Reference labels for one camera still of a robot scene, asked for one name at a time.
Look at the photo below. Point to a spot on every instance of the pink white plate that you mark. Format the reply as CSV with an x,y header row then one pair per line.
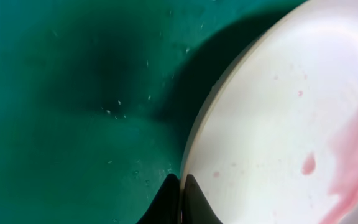
x,y
276,140

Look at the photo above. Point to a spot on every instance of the teal plastic tray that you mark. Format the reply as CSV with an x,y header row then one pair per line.
x,y
98,97

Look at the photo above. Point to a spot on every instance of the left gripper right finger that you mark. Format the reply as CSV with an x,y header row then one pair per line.
x,y
195,208

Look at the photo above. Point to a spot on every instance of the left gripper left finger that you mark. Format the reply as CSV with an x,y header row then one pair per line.
x,y
164,206

